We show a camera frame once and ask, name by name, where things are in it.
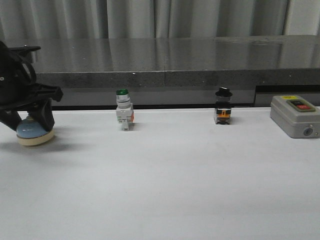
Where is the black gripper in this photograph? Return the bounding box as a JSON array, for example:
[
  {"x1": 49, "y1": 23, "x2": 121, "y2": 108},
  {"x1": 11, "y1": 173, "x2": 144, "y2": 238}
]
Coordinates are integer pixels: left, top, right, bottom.
[{"x1": 0, "y1": 41, "x2": 63, "y2": 131}]

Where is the black selector switch orange body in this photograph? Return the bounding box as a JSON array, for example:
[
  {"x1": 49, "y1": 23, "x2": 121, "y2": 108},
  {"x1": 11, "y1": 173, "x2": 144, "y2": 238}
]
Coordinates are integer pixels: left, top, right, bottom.
[{"x1": 214, "y1": 87, "x2": 233, "y2": 125}]

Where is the green pushbutton switch white body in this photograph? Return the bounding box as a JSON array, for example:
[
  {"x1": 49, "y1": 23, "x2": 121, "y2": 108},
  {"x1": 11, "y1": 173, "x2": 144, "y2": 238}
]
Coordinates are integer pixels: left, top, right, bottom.
[{"x1": 116, "y1": 88, "x2": 135, "y2": 131}]

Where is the grey curtain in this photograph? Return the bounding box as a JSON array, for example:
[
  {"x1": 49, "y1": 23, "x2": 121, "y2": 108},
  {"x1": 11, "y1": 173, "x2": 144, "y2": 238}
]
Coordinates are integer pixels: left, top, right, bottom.
[{"x1": 0, "y1": 0, "x2": 320, "y2": 40}]

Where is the grey switch box red button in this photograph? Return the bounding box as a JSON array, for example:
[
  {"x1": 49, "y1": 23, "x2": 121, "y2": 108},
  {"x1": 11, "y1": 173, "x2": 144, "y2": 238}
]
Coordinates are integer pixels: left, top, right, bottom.
[{"x1": 270, "y1": 95, "x2": 320, "y2": 139}]

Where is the blue call bell cream base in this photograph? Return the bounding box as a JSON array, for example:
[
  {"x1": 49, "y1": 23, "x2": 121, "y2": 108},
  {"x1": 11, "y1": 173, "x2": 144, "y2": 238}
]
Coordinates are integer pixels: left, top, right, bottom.
[{"x1": 16, "y1": 115, "x2": 55, "y2": 146}]

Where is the grey stone counter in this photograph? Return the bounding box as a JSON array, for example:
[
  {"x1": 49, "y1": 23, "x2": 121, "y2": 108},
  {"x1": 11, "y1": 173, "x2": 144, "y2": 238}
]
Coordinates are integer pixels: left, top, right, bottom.
[{"x1": 5, "y1": 35, "x2": 320, "y2": 110}]

